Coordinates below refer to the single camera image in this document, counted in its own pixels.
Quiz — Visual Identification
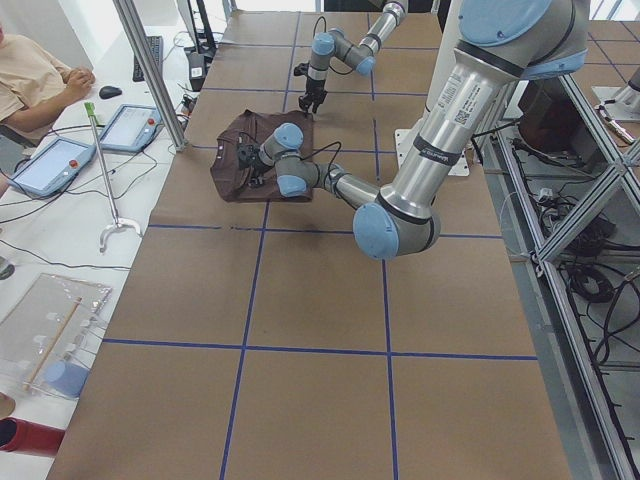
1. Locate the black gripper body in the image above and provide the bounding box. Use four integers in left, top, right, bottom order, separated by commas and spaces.
249, 147, 274, 181
302, 77, 327, 103

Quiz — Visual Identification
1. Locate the dark brown t-shirt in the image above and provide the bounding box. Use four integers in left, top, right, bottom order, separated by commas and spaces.
210, 110, 313, 203

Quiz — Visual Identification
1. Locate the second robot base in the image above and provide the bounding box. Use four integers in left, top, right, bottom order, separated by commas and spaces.
592, 69, 639, 123

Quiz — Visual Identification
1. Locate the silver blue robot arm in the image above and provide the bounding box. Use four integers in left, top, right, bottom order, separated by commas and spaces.
294, 1, 409, 113
239, 1, 590, 260

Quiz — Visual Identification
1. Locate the black box with label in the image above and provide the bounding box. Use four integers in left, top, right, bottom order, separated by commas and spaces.
187, 52, 207, 92

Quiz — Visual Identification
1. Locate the far blue teach pendant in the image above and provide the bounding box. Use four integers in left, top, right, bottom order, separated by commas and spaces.
100, 104, 161, 153

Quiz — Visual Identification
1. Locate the blue teach pendant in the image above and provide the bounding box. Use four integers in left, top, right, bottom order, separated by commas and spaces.
8, 137, 96, 197
100, 104, 161, 153

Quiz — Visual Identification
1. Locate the black keyboard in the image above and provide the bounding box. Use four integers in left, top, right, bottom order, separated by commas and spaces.
132, 35, 165, 83

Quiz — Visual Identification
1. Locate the black computer mouse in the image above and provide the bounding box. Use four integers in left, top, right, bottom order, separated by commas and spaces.
99, 85, 122, 100

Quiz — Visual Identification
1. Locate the metal reacher grabber tool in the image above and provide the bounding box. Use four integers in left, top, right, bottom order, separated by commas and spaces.
84, 102, 142, 253

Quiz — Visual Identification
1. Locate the near blue teach pendant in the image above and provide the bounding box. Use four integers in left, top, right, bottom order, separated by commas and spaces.
8, 137, 96, 197

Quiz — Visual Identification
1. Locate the person in beige shirt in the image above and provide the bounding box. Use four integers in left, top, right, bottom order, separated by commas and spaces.
1, 32, 95, 145

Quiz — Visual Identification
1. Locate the black power box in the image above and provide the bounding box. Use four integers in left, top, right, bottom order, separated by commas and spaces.
518, 79, 595, 155

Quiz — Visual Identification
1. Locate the clear plastic tray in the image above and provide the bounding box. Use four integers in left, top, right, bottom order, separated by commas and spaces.
1, 274, 112, 399

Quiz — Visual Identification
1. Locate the light blue plastic cup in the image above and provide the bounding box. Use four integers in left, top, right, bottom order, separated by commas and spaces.
44, 360, 89, 398

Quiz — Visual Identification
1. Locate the wooden stick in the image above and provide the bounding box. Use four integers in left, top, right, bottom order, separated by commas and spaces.
23, 296, 82, 391

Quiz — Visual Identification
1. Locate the red cylinder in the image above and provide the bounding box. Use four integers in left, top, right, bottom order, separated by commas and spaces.
1, 417, 65, 457

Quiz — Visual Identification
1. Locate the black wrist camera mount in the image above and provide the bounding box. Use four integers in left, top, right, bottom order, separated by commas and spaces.
236, 143, 259, 170
293, 62, 309, 77

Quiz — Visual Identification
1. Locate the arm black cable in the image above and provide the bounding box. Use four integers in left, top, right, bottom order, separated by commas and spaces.
312, 15, 356, 76
299, 141, 351, 186

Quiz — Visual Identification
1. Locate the aluminium frame post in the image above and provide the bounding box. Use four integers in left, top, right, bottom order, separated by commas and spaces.
113, 0, 187, 152

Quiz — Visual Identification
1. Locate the aluminium frame cage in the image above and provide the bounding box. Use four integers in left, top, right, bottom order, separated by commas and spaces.
473, 64, 639, 479

